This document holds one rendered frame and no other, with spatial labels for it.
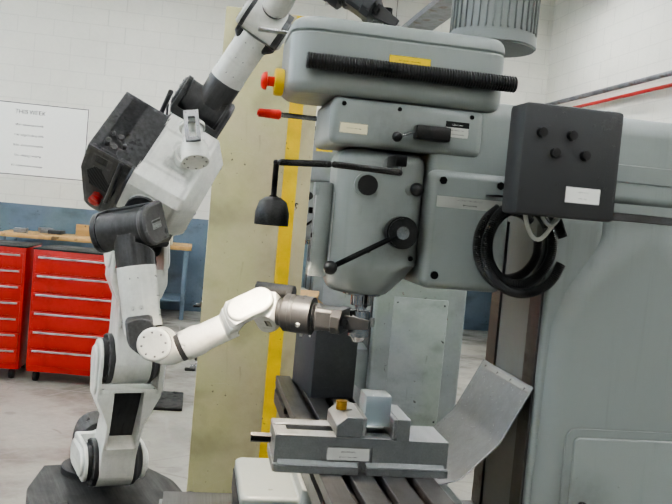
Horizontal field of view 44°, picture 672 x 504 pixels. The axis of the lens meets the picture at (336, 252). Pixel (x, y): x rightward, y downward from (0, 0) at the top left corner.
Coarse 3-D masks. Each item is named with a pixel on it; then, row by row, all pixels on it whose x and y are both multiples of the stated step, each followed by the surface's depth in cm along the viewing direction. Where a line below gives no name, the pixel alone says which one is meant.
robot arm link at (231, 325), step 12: (264, 288) 191; (240, 300) 190; (252, 300) 190; (264, 300) 189; (228, 312) 189; (240, 312) 189; (252, 312) 188; (264, 312) 189; (228, 324) 190; (240, 324) 189; (228, 336) 192
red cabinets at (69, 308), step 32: (0, 256) 612; (32, 256) 636; (64, 256) 613; (96, 256) 614; (0, 288) 613; (32, 288) 614; (64, 288) 614; (96, 288) 614; (0, 320) 615; (32, 320) 614; (64, 320) 615; (96, 320) 615; (0, 352) 616; (32, 352) 615; (64, 352) 616
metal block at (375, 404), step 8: (368, 392) 167; (376, 392) 167; (384, 392) 168; (360, 400) 169; (368, 400) 164; (376, 400) 164; (384, 400) 164; (360, 408) 168; (368, 408) 164; (376, 408) 164; (384, 408) 164; (368, 416) 164; (376, 416) 164; (384, 416) 164; (368, 424) 164; (376, 424) 164; (384, 424) 165
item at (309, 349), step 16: (304, 336) 231; (320, 336) 220; (336, 336) 221; (304, 352) 230; (320, 352) 220; (336, 352) 222; (352, 352) 223; (304, 368) 229; (320, 368) 221; (336, 368) 222; (352, 368) 223; (304, 384) 227; (320, 384) 221; (336, 384) 222; (352, 384) 224
